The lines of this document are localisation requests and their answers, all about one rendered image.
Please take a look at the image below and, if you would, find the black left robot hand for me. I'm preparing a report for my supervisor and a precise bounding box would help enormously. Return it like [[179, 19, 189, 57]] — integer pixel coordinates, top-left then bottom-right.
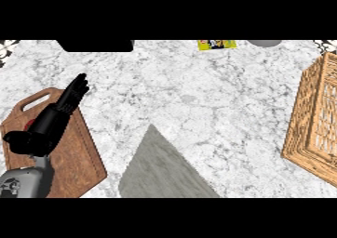
[[2, 73, 90, 158]]

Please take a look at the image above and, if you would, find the wicker basket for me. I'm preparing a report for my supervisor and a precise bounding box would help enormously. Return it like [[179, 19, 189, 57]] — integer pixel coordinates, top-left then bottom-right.
[[281, 51, 337, 192]]

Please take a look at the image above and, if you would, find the brown wooden cutting board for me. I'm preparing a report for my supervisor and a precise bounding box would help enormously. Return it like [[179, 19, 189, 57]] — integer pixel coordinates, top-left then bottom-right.
[[0, 86, 109, 199]]

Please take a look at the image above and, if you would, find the black appliance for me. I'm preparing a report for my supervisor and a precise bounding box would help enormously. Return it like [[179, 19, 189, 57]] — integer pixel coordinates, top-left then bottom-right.
[[55, 39, 136, 53]]

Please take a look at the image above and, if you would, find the yellow printed box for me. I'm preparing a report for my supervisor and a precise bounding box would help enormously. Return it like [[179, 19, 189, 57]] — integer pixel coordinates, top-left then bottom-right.
[[197, 39, 239, 52]]

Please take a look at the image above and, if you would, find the grey round object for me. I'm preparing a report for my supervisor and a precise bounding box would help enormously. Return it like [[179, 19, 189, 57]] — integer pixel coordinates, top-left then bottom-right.
[[245, 39, 284, 48]]

